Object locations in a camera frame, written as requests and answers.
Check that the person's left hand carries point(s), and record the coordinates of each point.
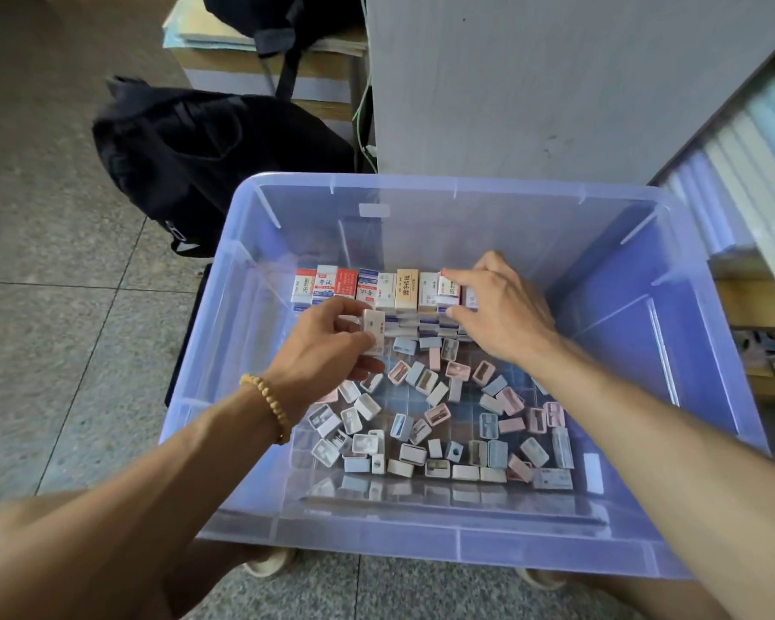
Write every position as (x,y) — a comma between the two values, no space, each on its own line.
(317,361)

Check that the person's right hand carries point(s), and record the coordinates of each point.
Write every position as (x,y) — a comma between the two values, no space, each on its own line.
(506,314)

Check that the small white eraser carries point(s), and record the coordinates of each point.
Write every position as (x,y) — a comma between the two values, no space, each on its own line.
(375,325)

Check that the row of erasers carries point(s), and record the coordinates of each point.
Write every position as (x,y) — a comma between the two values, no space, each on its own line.
(362,284)

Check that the pile of boxed erasers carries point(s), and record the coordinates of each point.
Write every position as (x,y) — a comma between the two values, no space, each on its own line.
(452,419)

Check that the clear plastic storage bin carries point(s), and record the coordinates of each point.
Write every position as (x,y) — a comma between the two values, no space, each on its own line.
(672,355)

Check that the person's left forearm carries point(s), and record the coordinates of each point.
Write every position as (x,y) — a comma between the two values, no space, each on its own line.
(116,523)

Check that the person's right forearm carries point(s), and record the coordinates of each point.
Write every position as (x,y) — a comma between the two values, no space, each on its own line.
(672,484)

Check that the person's left cream clog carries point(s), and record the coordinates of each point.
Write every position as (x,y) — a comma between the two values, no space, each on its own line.
(269,562)

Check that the person's cream clog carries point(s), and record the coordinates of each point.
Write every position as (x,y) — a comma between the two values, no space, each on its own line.
(543,577)
(269,562)

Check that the person's right cream clog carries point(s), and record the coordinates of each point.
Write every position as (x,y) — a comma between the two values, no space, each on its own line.
(543,577)

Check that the cardboard box with papers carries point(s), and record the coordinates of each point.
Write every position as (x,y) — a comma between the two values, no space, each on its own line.
(233,73)

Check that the person's right leg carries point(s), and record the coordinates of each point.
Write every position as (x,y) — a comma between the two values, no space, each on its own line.
(659,598)

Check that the person's leg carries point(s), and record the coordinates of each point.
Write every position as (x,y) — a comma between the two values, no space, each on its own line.
(26,536)
(659,598)

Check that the person's left leg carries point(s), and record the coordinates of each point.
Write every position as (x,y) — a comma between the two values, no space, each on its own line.
(26,536)

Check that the black backpack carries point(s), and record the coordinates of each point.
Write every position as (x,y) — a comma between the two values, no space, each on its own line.
(207,148)

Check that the white cabinet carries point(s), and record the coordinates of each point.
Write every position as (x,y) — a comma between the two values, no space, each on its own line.
(568,77)

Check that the stack of white blue books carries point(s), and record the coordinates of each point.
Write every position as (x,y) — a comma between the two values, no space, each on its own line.
(756,187)

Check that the stack of paper sheets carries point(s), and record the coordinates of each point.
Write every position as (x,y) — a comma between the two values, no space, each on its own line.
(194,26)

